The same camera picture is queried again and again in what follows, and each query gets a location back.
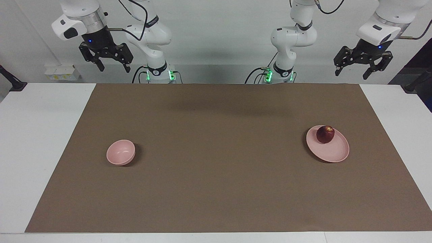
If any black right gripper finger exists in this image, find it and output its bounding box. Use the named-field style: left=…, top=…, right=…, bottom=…
left=113, top=43, right=134, bottom=73
left=79, top=42, right=104, bottom=72

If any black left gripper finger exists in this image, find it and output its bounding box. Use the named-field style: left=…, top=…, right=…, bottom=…
left=333, top=47, right=358, bottom=76
left=363, top=52, right=394, bottom=80

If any dark red apple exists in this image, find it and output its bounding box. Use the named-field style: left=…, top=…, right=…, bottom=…
left=316, top=126, right=335, bottom=144

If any pink round plate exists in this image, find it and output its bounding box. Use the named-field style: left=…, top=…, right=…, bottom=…
left=306, top=125, right=350, bottom=163

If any pink bowl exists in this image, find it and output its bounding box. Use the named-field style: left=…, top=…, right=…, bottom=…
left=106, top=140, right=136, bottom=166

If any dark fabric partition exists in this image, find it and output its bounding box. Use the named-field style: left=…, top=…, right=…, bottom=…
left=388, top=38, right=432, bottom=113

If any black clamp stand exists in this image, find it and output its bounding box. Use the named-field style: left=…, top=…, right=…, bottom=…
left=404, top=67, right=432, bottom=94
left=0, top=65, right=27, bottom=92

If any brown table mat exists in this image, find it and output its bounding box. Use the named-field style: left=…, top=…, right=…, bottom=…
left=25, top=83, right=432, bottom=233

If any white wall power strip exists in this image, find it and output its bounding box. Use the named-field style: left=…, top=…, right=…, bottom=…
left=45, top=65, right=81, bottom=81

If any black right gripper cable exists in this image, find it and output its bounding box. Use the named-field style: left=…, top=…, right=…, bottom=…
left=107, top=0, right=149, bottom=42

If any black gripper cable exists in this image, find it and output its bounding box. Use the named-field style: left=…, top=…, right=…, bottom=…
left=107, top=0, right=149, bottom=42
left=314, top=0, right=432, bottom=40

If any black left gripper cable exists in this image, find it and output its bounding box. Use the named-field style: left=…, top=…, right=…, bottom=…
left=314, top=0, right=432, bottom=40

